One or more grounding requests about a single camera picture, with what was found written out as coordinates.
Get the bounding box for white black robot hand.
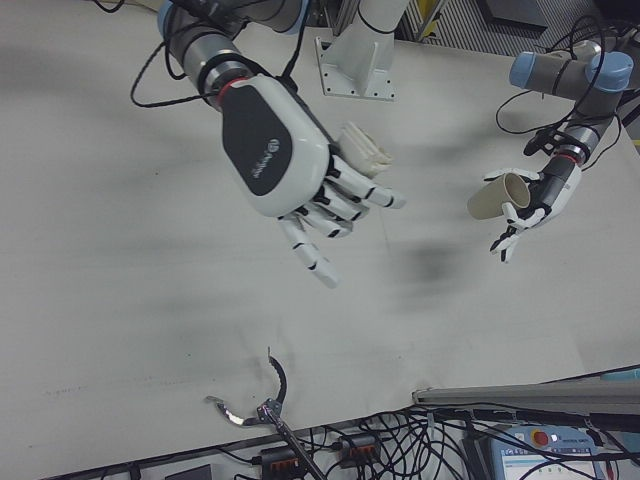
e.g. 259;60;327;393
482;154;584;263
217;74;408;290

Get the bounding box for beige paper cup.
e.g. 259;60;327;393
466;172;532;222

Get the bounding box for dark grey box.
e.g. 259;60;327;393
479;0;547;26

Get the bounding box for teach pendant with red button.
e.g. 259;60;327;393
461;423;620;480

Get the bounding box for black thin rod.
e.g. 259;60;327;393
269;417;332;480

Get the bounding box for black orange connector box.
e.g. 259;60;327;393
336;432;380;458
258;443;305;475

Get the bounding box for flat black box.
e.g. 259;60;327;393
163;463;215;480

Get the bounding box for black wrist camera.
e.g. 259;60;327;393
523;128;557;157

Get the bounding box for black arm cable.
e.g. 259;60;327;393
494;13;640;172
94;0;307;109

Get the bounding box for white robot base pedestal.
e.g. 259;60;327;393
313;0;412;104

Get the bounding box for aluminium profile rail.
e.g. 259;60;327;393
411;366;640;417

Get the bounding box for black curved strap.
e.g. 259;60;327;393
266;346;291;409

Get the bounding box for silver curved strap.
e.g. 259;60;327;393
204;394;271;430

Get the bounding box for tangled black cable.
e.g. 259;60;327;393
214;399;640;480

